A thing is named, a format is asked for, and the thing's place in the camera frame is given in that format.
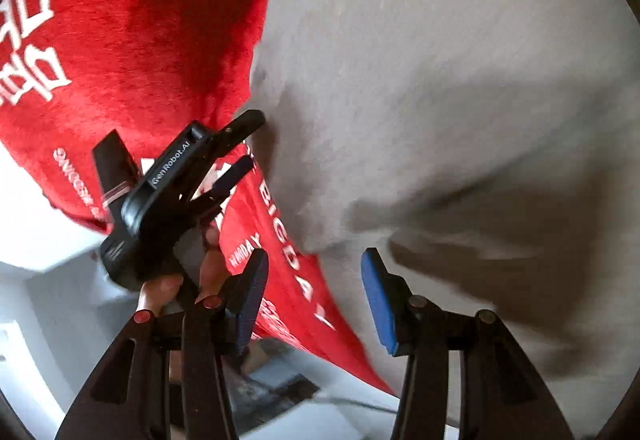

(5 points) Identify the red blanket with white lettering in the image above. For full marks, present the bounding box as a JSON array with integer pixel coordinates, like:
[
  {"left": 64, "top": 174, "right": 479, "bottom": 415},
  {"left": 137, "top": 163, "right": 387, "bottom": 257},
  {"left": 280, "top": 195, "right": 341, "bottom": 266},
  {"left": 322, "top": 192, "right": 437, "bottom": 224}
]
[{"left": 0, "top": 0, "right": 396, "bottom": 395}]

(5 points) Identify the grey knit sweater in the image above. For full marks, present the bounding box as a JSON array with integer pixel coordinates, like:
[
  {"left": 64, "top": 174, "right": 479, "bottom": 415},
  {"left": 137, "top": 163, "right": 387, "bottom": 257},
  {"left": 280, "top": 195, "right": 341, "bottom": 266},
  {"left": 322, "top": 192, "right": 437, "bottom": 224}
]
[{"left": 252, "top": 0, "right": 639, "bottom": 439}]

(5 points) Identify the person's left hand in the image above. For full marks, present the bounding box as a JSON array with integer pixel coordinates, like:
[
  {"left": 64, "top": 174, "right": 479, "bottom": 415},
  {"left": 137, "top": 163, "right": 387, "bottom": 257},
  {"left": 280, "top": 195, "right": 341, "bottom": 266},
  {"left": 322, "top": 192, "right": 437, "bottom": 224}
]
[{"left": 136, "top": 225, "right": 231, "bottom": 316}]

